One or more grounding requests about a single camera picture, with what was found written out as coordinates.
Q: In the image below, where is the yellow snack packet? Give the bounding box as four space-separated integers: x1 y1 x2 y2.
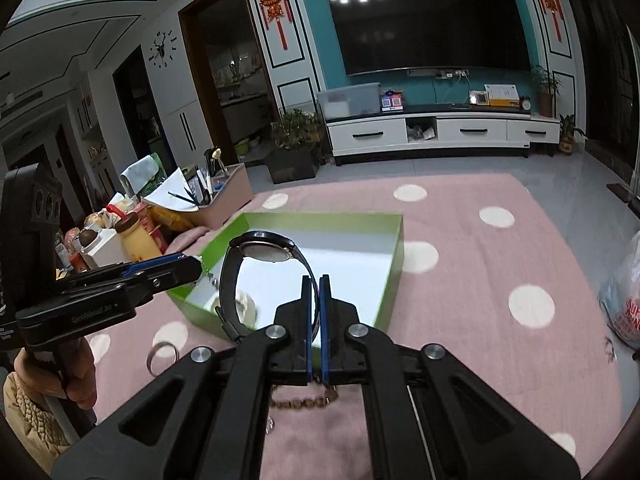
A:
147 205 196 233

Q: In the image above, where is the clear plastic storage bin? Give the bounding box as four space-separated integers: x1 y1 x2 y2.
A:
316 82 382 117

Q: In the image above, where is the silver bangle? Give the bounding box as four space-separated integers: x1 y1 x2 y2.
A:
146 341 179 376

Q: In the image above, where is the white container with brown lid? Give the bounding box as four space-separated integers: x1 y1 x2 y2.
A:
80 227 131 268

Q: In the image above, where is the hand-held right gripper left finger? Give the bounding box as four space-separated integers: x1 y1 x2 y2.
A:
50 276 316 480

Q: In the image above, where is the white cloth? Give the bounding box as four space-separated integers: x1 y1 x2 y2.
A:
119 154 168 198

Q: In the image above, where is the pink dotted rug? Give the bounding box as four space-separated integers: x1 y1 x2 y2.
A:
87 172 631 480

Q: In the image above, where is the person's left hand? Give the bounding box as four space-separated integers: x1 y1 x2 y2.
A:
14 341 97 413

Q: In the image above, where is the striped curtain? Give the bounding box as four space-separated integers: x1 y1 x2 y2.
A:
620 25 640 196

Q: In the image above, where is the person's left forearm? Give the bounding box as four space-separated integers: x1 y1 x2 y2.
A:
2 371 72 462

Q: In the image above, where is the brown wooden bead bracelet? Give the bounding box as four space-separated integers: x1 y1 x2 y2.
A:
270 392 340 412

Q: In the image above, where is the pink cloth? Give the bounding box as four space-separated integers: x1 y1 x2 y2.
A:
167 225 211 257

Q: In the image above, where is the yellow flat box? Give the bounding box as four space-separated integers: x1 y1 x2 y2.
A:
484 83 522 108

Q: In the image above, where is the white television cabinet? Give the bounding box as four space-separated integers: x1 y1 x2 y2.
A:
324 104 562 167

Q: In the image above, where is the white paper sheet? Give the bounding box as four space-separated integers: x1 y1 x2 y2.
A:
142 167 201 211

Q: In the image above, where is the wall-mounted television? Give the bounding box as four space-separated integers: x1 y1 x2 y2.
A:
322 0 532 77

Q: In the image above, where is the pink organizer box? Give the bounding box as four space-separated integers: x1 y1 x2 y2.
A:
182 162 254 231

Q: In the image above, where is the black planter with green plant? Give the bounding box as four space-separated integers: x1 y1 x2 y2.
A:
264 109 323 185

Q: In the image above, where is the black wristwatch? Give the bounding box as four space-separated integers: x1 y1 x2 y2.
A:
218 231 321 343

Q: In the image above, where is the white plastic shopping bag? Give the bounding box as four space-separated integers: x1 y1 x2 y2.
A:
598 230 640 351

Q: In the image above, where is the yellow bottle with brown lid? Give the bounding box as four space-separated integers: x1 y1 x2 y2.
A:
115 211 163 261

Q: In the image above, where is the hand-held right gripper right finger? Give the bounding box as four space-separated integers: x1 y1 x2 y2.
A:
320 274 583 480

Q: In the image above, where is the green cardboard box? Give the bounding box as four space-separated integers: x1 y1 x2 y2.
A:
167 211 405 348

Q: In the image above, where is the black deer wall clock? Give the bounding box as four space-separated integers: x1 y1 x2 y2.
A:
149 29 178 68

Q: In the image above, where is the potted plant in patterned pot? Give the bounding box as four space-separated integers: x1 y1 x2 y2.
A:
557 114 587 155

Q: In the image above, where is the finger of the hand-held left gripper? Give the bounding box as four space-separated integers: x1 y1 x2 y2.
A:
122 256 204 307
59 253 190 293

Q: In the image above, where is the potted plant in brown pot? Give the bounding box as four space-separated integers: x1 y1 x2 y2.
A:
531 65 561 118

